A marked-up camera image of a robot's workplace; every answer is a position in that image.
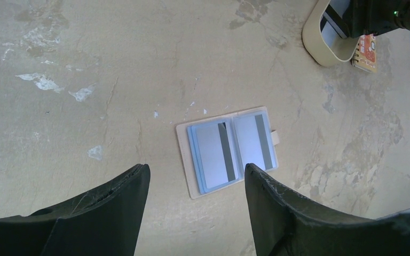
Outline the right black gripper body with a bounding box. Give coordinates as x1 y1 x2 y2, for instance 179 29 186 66
343 0 403 38

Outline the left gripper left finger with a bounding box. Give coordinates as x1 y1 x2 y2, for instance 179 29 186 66
0 164 151 255

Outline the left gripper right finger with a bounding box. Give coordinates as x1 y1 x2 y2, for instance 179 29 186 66
245 164 410 255

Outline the credit card with black stripe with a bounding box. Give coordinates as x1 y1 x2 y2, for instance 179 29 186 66
233 111 278 171

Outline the beige card holder wallet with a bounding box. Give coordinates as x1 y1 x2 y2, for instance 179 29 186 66
176 106 279 199

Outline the credit card stack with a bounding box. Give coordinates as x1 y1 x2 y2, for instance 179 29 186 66
320 0 350 47

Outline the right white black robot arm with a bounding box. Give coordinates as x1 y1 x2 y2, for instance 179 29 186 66
343 0 410 38

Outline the orange card pack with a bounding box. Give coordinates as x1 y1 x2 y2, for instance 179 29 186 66
351 34 377 73

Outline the beige oval tray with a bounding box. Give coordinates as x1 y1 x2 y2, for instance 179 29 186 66
302 1 358 67

